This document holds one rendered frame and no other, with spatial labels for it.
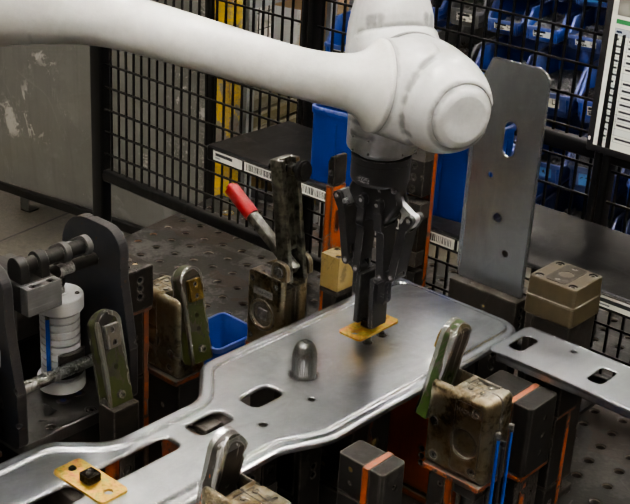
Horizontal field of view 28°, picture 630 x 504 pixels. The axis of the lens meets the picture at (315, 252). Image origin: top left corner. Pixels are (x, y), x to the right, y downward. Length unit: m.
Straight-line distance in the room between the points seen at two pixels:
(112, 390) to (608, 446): 0.90
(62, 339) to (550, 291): 0.67
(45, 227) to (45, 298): 3.11
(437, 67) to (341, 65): 0.10
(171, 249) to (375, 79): 1.38
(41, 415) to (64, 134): 2.70
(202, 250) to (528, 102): 1.09
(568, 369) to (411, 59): 0.52
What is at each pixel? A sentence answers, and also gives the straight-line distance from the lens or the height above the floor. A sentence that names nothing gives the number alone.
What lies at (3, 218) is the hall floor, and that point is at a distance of 4.65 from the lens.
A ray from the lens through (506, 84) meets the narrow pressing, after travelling 1.76.
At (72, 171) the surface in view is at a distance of 4.25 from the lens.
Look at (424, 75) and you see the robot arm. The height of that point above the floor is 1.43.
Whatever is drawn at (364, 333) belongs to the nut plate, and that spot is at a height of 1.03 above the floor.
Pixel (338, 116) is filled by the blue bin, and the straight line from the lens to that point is 2.06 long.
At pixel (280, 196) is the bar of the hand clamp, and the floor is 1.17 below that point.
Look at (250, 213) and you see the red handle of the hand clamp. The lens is 1.74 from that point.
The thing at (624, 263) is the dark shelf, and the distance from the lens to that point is 1.93.
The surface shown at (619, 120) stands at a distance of 2.00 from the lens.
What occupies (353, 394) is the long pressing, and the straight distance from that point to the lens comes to 1.55.
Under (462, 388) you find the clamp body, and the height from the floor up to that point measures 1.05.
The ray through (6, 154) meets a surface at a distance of 4.45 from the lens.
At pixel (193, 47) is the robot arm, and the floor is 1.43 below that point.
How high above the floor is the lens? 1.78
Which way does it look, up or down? 24 degrees down
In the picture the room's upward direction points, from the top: 3 degrees clockwise
